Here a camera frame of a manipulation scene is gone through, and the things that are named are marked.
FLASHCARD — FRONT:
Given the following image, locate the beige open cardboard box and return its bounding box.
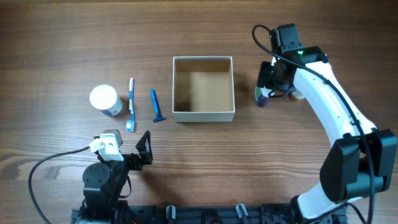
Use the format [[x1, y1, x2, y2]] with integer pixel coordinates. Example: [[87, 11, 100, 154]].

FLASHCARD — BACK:
[[172, 56, 236, 123]]

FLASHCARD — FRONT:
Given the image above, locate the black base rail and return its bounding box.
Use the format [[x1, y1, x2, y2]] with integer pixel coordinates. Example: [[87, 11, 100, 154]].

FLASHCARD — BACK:
[[71, 203, 348, 224]]

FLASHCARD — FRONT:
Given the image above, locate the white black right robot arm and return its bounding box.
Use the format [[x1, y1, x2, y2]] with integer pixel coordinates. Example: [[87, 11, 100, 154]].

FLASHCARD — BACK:
[[254, 24, 397, 223]]

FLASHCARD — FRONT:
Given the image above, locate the white cotton swab tub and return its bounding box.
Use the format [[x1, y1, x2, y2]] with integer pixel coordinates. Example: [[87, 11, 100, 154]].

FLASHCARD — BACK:
[[89, 85, 123, 116]]

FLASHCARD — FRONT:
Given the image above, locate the blue disposable razor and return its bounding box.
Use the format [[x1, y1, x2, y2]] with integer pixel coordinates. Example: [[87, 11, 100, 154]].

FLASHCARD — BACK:
[[150, 89, 166, 123]]

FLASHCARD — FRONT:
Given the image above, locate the blue white toothbrush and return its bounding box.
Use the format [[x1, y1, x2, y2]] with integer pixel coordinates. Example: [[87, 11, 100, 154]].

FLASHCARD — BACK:
[[126, 78, 136, 132]]

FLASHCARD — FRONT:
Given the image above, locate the white lotion tube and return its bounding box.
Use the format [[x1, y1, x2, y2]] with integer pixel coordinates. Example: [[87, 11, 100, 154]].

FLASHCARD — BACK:
[[290, 90, 305, 100]]

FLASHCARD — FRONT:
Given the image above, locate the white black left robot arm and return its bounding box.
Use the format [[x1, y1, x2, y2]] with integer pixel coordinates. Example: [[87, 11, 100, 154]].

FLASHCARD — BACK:
[[71, 129, 153, 223]]

